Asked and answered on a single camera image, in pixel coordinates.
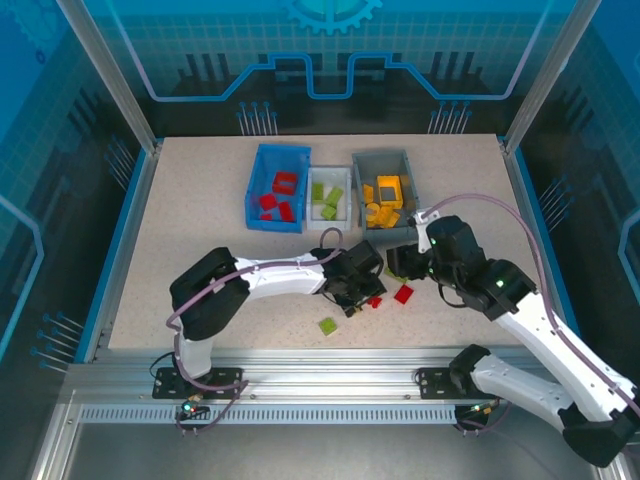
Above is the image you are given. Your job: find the yellow lego frame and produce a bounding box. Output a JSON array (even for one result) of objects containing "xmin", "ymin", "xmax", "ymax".
[{"xmin": 375, "ymin": 174, "xmax": 405, "ymax": 208}]

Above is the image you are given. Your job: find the gray plastic bin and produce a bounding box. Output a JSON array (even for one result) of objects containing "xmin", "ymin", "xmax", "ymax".
[{"xmin": 350, "ymin": 148, "xmax": 422, "ymax": 245}]

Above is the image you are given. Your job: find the white plastic bin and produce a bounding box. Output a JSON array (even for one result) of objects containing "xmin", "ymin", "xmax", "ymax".
[{"xmin": 305, "ymin": 165, "xmax": 353, "ymax": 232}]

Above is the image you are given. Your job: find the blue table edge trim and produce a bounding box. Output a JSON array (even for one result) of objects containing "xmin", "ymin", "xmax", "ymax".
[
  {"xmin": 73, "ymin": 146, "xmax": 152, "ymax": 364},
  {"xmin": 513, "ymin": 146, "xmax": 592, "ymax": 364}
]

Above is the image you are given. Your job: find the blue plastic bin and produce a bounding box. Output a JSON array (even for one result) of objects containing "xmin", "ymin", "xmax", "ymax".
[{"xmin": 243, "ymin": 143, "xmax": 313, "ymax": 235}]

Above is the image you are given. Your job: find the metal lower panel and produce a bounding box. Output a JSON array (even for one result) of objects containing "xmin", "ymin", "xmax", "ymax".
[{"xmin": 29, "ymin": 389, "xmax": 632, "ymax": 480}]

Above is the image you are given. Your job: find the wide aluminium frame rail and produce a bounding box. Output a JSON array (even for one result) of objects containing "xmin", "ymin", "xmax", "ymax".
[{"xmin": 63, "ymin": 345, "xmax": 605, "ymax": 402}]

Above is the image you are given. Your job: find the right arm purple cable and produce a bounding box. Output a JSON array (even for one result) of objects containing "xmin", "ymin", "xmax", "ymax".
[{"xmin": 414, "ymin": 193, "xmax": 640, "ymax": 436}]

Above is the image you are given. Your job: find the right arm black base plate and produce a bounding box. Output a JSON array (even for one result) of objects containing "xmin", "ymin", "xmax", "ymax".
[{"xmin": 416, "ymin": 367, "xmax": 511, "ymax": 400}]

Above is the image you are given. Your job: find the slotted gray cable duct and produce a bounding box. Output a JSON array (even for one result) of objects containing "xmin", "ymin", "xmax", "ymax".
[{"xmin": 78, "ymin": 404, "xmax": 461, "ymax": 426}]

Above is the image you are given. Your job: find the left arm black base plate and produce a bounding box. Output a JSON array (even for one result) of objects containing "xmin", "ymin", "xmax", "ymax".
[{"xmin": 152, "ymin": 367, "xmax": 245, "ymax": 400}]

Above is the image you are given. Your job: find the aluminium frame post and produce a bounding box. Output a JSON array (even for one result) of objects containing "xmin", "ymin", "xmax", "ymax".
[
  {"xmin": 55, "ymin": 0, "xmax": 164, "ymax": 154},
  {"xmin": 501, "ymin": 0, "xmax": 602, "ymax": 154}
]

